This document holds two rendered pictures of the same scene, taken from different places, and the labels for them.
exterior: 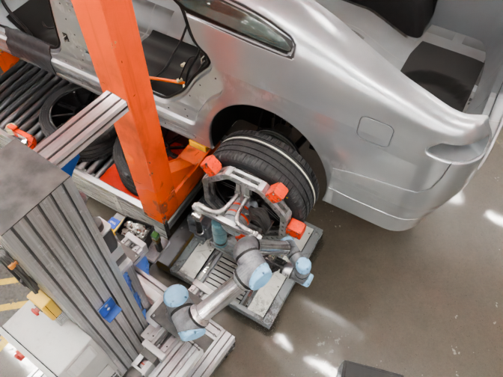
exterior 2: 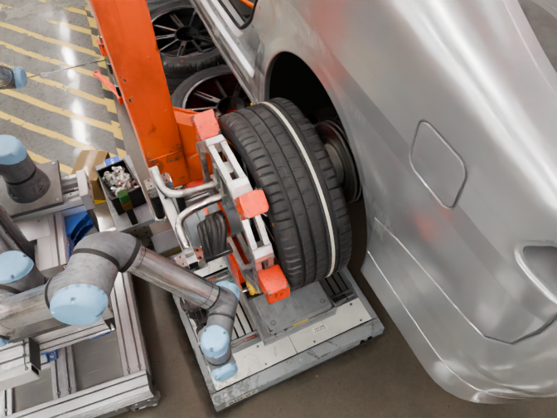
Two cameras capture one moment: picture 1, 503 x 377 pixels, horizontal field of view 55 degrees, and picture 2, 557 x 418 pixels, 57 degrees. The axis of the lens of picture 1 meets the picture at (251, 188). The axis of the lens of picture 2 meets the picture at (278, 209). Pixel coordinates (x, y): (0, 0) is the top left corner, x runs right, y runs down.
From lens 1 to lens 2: 1.34 m
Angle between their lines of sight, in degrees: 21
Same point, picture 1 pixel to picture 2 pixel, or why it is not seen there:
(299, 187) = (299, 218)
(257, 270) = (69, 289)
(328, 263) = (361, 378)
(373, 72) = (473, 23)
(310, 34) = not seen: outside the picture
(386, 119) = (458, 140)
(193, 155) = not seen: hidden behind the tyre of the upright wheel
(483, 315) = not seen: outside the picture
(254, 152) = (260, 129)
